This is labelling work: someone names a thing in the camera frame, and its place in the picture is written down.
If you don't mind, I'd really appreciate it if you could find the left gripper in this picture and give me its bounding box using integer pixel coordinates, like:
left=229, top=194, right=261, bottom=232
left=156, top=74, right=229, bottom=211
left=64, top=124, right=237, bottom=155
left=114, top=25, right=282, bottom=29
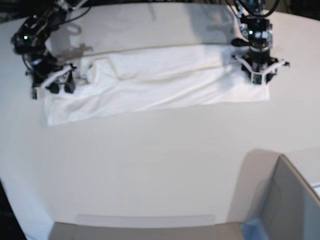
left=231, top=55, right=290, bottom=85

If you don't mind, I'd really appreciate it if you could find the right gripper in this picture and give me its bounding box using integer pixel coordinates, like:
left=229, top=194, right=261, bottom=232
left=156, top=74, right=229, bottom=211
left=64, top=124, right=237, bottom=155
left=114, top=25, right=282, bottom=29
left=25, top=64, right=77, bottom=100

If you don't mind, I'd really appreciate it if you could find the white printed t-shirt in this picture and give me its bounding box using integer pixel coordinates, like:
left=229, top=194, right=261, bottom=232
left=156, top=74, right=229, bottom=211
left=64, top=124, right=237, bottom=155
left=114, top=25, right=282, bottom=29
left=44, top=44, right=270, bottom=126

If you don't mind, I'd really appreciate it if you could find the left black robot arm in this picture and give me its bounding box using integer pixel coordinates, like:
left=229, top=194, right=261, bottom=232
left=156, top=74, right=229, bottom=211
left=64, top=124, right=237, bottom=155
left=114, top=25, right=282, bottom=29
left=231, top=0, right=290, bottom=85

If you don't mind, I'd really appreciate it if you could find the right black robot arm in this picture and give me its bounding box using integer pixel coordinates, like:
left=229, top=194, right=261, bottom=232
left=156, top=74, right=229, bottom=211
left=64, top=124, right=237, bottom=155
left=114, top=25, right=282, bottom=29
left=10, top=0, right=92, bottom=100

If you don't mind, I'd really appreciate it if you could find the black hanging cable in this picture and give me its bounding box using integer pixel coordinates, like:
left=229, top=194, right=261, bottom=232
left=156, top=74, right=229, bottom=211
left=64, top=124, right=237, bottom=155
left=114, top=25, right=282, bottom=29
left=234, top=0, right=281, bottom=20

